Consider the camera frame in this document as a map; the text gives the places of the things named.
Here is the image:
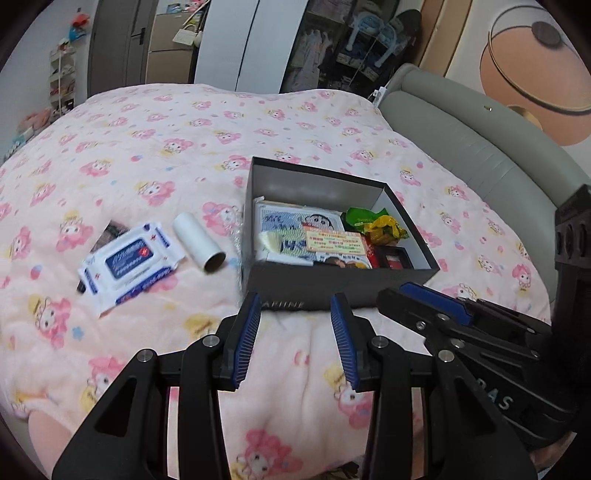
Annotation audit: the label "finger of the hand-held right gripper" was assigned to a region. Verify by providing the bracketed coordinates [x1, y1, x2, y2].
[399, 282, 552, 337]
[378, 288, 539, 361]

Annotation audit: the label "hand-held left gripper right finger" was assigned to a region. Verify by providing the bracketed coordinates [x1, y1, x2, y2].
[330, 293, 539, 480]

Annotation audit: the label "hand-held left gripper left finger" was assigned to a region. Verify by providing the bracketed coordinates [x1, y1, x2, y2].
[52, 292, 262, 480]

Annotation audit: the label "dark cardboard shoe box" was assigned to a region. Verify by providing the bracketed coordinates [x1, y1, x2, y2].
[241, 156, 440, 311]

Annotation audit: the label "cartoon sticker card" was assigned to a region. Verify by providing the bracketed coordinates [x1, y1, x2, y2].
[316, 251, 372, 269]

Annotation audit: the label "yellow candy packet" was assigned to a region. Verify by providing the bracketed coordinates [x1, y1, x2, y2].
[367, 216, 409, 245]

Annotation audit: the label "green snack packet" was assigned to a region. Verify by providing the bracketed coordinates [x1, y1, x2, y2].
[345, 207, 393, 232]

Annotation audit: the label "small black box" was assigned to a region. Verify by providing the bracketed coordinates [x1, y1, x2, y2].
[374, 246, 414, 269]

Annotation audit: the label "clear plastic bag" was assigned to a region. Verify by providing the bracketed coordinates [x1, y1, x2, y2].
[226, 203, 245, 287]

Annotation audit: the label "cream tassel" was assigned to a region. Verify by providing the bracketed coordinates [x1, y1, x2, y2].
[259, 231, 287, 254]

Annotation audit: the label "white lint roller refill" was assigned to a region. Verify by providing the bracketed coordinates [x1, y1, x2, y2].
[172, 213, 227, 273]

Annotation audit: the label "cartoon bead picture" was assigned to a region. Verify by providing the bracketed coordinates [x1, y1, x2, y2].
[255, 198, 345, 266]

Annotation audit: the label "grey padded bed headboard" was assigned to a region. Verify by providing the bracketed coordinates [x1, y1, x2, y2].
[379, 64, 591, 301]

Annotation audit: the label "dark photo card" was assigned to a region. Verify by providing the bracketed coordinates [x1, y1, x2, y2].
[90, 220, 123, 252]

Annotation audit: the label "pink cartoon printed blanket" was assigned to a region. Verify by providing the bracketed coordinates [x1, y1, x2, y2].
[0, 83, 552, 480]

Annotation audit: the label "glass display cabinet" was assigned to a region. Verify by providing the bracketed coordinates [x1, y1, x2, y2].
[279, 0, 421, 97]

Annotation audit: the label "blue plush toys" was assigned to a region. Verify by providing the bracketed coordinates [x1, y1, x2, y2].
[346, 11, 400, 70]

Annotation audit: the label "beige cabinet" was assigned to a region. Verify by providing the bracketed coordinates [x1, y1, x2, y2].
[147, 11, 204, 85]

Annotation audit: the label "white wardrobe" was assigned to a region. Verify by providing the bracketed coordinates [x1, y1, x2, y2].
[193, 0, 305, 93]

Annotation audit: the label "pink flower bouquet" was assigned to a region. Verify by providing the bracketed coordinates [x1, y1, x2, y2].
[18, 108, 51, 134]

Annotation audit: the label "white shelf rack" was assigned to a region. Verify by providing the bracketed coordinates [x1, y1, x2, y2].
[48, 46, 77, 116]

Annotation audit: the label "grey door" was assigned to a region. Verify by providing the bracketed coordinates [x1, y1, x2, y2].
[88, 0, 160, 97]

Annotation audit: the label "red plush toy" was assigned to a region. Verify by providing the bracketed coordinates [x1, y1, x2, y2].
[68, 11, 90, 40]

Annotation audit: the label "round peach wall decoration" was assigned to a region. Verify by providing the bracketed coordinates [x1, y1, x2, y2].
[480, 9, 591, 146]

